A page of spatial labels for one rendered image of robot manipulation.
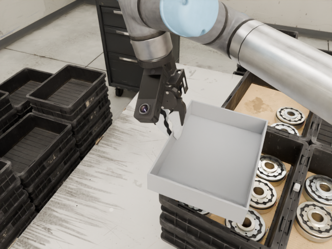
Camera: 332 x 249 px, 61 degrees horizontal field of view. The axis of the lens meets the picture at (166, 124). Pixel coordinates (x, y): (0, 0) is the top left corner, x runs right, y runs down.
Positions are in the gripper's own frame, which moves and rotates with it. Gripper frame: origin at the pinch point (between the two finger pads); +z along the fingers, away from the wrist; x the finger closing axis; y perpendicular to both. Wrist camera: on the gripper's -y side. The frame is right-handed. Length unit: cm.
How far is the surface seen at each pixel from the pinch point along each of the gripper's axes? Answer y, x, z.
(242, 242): -12.1, -16.2, 19.7
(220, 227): -10.3, -11.1, 18.0
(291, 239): -2.2, -26.5, 32.0
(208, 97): 70, 12, 36
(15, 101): 68, 145, 36
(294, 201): 2.1, -26.9, 21.8
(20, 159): 26, 107, 46
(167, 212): -7.1, 3.8, 20.4
